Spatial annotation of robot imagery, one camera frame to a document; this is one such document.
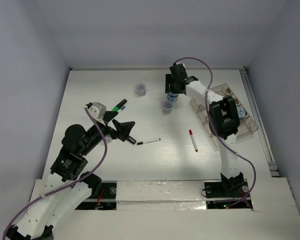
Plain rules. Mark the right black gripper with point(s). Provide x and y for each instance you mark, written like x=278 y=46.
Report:
x=169 y=80

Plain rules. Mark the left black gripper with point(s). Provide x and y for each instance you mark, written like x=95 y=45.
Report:
x=123 y=128

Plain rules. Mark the green black highlighter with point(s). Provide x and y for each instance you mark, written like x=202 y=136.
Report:
x=119 y=105

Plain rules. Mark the blue lid jar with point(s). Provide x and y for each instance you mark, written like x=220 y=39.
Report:
x=173 y=97
x=241 y=112

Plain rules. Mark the small clear jar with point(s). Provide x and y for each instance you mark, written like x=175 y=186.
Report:
x=108 y=139

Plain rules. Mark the orange black highlighter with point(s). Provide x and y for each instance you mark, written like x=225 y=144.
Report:
x=131 y=140

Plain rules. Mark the clear pin jar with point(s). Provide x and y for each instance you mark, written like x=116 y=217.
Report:
x=167 y=107

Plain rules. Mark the purple clip jar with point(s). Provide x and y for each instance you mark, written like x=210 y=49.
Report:
x=140 y=89

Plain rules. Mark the black white marker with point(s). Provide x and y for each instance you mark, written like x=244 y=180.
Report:
x=148 y=141

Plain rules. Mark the red white marker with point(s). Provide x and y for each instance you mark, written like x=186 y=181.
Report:
x=193 y=141

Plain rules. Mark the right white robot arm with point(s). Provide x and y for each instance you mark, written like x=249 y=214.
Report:
x=224 y=124

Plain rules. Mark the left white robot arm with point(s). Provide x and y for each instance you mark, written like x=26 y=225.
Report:
x=67 y=184

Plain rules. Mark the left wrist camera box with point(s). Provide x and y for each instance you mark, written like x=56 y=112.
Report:
x=97 y=110

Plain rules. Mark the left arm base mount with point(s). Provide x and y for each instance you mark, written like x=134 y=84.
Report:
x=104 y=201

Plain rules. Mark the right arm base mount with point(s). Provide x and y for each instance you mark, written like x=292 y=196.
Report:
x=217 y=198

